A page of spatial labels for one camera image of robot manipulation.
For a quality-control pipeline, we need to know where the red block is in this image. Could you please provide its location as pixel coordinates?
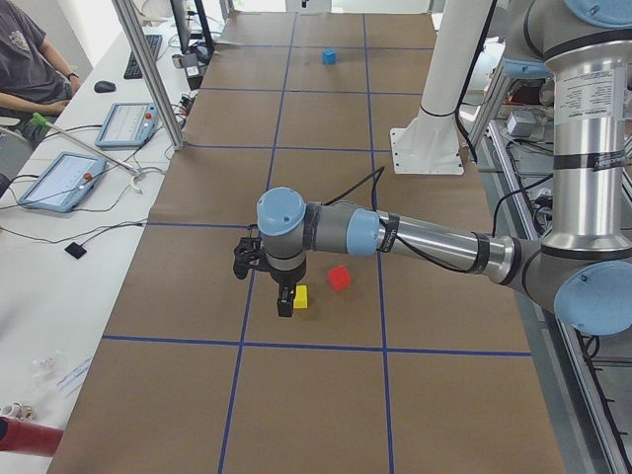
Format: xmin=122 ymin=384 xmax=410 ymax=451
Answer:
xmin=327 ymin=266 xmax=352 ymax=292

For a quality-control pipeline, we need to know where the grey power adapter box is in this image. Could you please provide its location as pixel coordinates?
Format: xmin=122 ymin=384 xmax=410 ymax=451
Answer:
xmin=507 ymin=110 xmax=537 ymax=137

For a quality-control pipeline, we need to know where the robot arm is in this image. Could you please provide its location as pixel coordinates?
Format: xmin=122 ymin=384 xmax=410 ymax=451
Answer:
xmin=257 ymin=1 xmax=631 ymax=336

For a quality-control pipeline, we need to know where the brown paper table cover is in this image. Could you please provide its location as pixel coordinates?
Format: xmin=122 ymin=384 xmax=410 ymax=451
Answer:
xmin=50 ymin=13 xmax=565 ymax=473

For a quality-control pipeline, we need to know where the small black square pad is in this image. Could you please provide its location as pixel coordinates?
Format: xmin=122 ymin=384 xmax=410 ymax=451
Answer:
xmin=64 ymin=242 xmax=87 ymax=260

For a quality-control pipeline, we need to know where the green handled metal rod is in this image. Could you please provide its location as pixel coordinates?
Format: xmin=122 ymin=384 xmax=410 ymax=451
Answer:
xmin=33 ymin=113 xmax=141 ymax=178

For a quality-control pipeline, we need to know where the aluminium frame post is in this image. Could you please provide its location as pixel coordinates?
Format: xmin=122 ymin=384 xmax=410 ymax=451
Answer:
xmin=112 ymin=0 xmax=185 ymax=151

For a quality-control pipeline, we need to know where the red cylinder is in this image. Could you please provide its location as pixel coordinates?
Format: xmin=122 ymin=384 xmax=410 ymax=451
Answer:
xmin=1 ymin=417 xmax=64 ymax=457

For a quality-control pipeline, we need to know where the far blue teach pendant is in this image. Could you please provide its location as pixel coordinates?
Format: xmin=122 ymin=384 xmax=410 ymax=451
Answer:
xmin=95 ymin=103 xmax=159 ymax=149

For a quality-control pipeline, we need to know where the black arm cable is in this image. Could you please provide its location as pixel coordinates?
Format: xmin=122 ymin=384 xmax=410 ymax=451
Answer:
xmin=325 ymin=165 xmax=490 ymax=275

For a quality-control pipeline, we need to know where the blue block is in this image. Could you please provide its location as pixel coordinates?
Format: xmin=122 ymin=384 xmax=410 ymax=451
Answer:
xmin=321 ymin=48 xmax=337 ymax=65

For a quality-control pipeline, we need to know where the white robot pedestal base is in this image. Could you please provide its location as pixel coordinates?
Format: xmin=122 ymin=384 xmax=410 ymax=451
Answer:
xmin=390 ymin=0 xmax=497 ymax=176

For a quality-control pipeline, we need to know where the black computer mouse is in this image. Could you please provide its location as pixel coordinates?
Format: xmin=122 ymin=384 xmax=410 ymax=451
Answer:
xmin=94 ymin=80 xmax=117 ymax=94

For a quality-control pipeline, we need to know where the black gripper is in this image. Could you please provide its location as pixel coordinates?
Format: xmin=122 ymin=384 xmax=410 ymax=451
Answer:
xmin=269 ymin=262 xmax=306 ymax=317

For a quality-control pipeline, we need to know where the blue teach pendant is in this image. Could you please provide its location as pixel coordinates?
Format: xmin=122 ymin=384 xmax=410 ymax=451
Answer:
xmin=95 ymin=103 xmax=159 ymax=149
xmin=18 ymin=152 xmax=107 ymax=213

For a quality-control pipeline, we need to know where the near blue teach pendant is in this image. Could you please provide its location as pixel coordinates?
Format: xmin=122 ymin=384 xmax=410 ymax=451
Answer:
xmin=18 ymin=152 xmax=107 ymax=213

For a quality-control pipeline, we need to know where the yellow block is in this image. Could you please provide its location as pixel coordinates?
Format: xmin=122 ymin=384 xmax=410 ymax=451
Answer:
xmin=293 ymin=284 xmax=308 ymax=309

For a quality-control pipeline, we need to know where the black keyboard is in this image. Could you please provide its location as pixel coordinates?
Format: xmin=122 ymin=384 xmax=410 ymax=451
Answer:
xmin=122 ymin=34 xmax=164 ymax=81

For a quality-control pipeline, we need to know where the seated person grey shirt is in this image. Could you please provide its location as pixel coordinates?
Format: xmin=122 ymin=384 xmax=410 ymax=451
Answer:
xmin=1 ymin=1 xmax=82 ymax=147

